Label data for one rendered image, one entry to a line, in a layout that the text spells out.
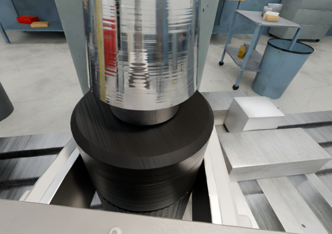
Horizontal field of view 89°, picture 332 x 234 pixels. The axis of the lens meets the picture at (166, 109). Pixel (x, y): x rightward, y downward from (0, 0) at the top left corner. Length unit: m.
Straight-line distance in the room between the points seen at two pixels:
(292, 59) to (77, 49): 2.12
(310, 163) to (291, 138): 0.04
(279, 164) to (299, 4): 5.02
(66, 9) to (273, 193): 0.60
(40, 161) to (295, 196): 0.42
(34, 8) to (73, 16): 4.24
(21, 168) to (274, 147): 0.43
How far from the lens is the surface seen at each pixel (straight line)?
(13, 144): 0.47
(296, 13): 5.25
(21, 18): 4.57
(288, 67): 2.38
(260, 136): 0.29
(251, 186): 0.28
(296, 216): 0.30
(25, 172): 0.41
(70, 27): 0.59
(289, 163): 0.29
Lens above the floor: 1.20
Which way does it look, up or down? 39 degrees down
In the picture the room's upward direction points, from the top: 5 degrees clockwise
